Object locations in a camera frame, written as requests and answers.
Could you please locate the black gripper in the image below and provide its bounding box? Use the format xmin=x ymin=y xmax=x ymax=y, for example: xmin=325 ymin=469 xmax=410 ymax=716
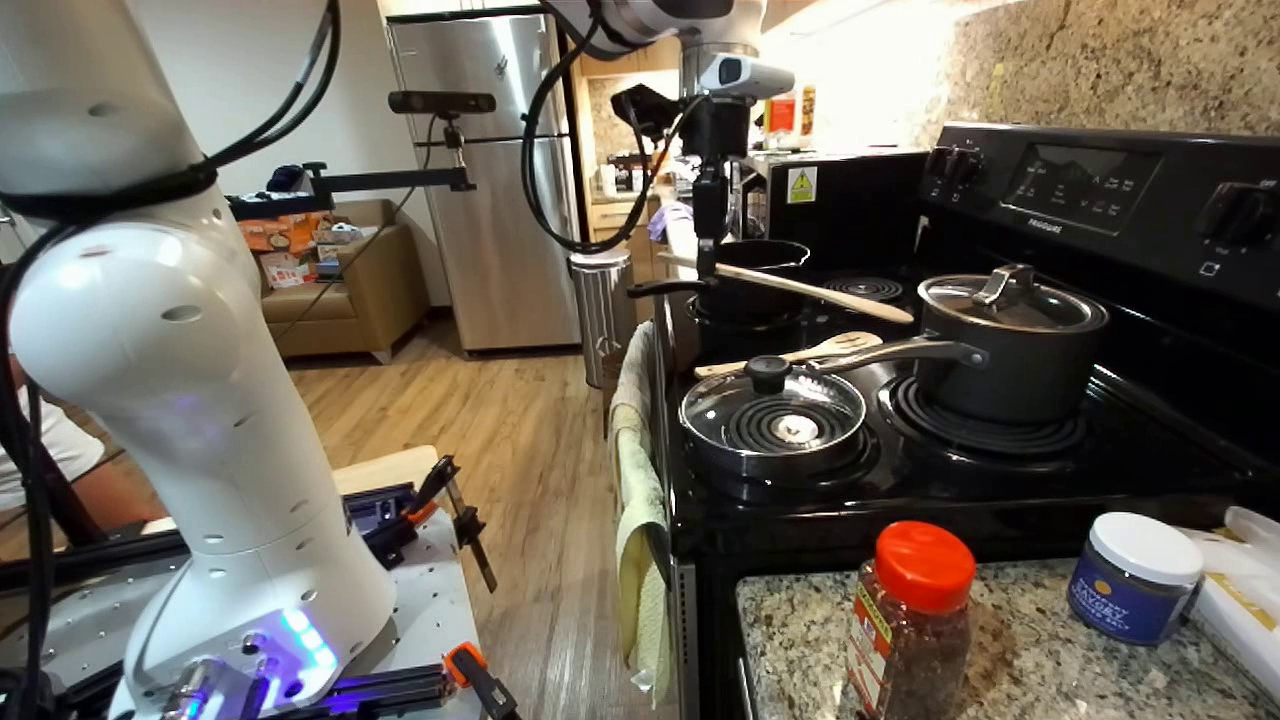
xmin=678 ymin=100 xmax=757 ymax=274

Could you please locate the black saucepan with steel handle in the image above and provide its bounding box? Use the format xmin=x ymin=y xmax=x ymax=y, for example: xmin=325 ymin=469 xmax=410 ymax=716
xmin=797 ymin=258 xmax=1112 ymax=431

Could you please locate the orange snack bag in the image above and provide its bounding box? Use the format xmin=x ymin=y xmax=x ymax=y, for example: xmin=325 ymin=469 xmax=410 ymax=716
xmin=239 ymin=210 xmax=332 ymax=297

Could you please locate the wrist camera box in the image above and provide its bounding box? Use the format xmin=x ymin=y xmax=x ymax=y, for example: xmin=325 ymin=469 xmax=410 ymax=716
xmin=697 ymin=50 xmax=798 ymax=107

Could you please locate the brown wooden spoon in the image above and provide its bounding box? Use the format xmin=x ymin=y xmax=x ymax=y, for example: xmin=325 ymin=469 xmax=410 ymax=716
xmin=713 ymin=254 xmax=920 ymax=330

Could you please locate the yellow and white towel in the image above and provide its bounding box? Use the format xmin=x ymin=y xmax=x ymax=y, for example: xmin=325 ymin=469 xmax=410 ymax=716
xmin=604 ymin=317 xmax=683 ymax=711

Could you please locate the black electric stove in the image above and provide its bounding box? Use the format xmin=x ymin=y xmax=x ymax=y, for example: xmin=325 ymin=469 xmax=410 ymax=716
xmin=662 ymin=120 xmax=1280 ymax=720

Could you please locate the steel trash can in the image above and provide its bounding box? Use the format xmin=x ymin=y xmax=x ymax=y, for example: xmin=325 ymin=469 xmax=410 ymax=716
xmin=566 ymin=249 xmax=631 ymax=390

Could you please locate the saucepan glass lid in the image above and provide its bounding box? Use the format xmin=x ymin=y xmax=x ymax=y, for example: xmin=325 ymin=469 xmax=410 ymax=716
xmin=916 ymin=258 xmax=1112 ymax=341

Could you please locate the white packet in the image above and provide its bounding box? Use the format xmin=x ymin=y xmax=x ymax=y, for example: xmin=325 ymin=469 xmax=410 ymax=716
xmin=1182 ymin=500 xmax=1280 ymax=704

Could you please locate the stainless steel refrigerator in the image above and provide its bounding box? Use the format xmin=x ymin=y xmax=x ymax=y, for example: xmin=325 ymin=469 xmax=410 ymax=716
xmin=384 ymin=3 xmax=588 ymax=355

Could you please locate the black and orange clamp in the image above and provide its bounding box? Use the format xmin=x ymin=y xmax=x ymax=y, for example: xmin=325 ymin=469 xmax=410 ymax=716
xmin=444 ymin=636 xmax=523 ymax=720
xmin=354 ymin=451 xmax=503 ymax=596

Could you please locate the black appliance with green sticker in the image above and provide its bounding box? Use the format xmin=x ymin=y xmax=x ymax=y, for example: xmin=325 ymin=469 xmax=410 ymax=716
xmin=764 ymin=147 xmax=933 ymax=273

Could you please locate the black stereo camera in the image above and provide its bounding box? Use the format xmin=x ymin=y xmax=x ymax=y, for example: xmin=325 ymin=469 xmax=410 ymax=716
xmin=388 ymin=87 xmax=501 ymax=120

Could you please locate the tan armchair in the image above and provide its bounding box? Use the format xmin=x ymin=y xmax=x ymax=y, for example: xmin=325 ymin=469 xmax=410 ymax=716
xmin=242 ymin=196 xmax=430 ymax=368

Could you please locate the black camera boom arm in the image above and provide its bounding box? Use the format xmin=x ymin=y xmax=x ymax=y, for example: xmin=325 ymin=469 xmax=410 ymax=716
xmin=233 ymin=114 xmax=476 ymax=224

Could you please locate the black arm base cable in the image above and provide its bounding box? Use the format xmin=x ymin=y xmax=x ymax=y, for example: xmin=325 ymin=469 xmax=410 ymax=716
xmin=0 ymin=0 xmax=348 ymax=720

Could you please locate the robot mounting cart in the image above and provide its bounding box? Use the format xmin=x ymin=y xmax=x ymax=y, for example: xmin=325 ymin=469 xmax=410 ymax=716
xmin=0 ymin=444 xmax=491 ymax=720

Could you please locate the spice jar with red lid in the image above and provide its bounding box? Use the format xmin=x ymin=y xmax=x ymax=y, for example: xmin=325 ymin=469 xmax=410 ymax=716
xmin=841 ymin=515 xmax=978 ymax=720

